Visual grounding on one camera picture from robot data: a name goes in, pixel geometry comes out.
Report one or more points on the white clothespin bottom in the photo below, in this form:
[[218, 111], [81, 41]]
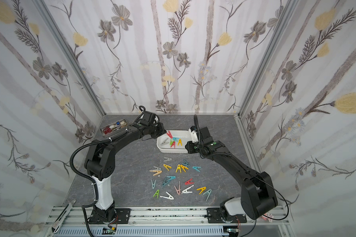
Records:
[[168, 196]]

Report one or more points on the white plastic storage box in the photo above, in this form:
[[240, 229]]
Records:
[[184, 135]]

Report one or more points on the metal tray with tools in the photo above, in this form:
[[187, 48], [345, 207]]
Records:
[[113, 128]]

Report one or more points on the grey clothespin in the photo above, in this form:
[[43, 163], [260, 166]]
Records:
[[165, 142], [167, 159]]

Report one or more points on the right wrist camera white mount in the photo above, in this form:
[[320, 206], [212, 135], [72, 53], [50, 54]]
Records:
[[193, 134]]

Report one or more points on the pink clothespin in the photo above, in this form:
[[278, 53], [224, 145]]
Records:
[[178, 188]]

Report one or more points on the sage green clothespin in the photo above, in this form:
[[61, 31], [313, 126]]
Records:
[[153, 184], [207, 194]]

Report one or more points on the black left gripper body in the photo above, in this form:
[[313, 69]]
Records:
[[156, 130]]

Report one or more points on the lime green clothespin bottom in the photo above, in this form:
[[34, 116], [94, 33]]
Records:
[[156, 194]]

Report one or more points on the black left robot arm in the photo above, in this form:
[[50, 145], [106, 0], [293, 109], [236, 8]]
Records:
[[100, 164]]

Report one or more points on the beige clothespin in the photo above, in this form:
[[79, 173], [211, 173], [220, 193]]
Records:
[[156, 171]]

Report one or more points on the dark teal clothespin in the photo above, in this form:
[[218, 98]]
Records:
[[185, 163]]

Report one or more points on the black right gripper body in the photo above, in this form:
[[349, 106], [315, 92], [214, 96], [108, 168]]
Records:
[[198, 135]]

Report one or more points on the pink tape dispenser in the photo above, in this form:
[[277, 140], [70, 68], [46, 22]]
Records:
[[267, 217]]

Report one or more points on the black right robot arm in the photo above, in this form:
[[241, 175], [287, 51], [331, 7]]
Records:
[[258, 195]]

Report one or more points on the white clothespin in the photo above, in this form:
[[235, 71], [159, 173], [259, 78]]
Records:
[[187, 190], [168, 196]]

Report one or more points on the white clothespin centre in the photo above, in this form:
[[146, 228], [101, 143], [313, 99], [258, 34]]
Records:
[[187, 190]]

